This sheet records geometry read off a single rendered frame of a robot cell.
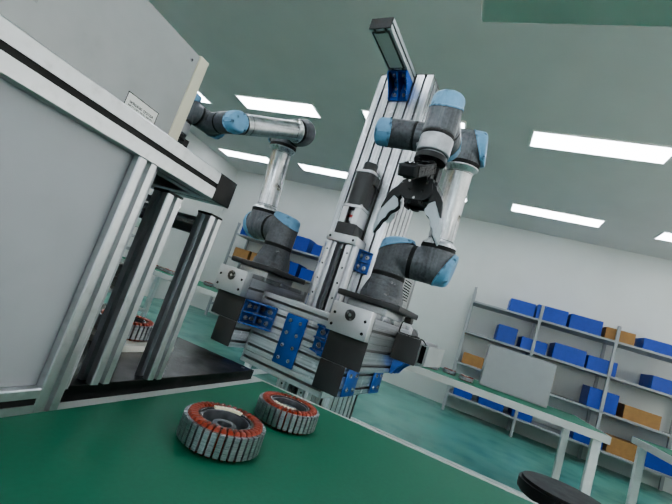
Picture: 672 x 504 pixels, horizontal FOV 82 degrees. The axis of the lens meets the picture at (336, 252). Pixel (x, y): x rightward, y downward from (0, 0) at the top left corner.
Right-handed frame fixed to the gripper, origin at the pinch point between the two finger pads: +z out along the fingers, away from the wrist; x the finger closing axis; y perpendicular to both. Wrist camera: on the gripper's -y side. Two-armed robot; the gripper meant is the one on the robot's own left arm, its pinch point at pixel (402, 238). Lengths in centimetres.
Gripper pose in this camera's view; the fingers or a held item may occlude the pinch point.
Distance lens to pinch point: 83.4
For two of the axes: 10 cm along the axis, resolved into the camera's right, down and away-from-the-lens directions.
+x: -8.4, -2.1, 4.9
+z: -3.1, 9.4, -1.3
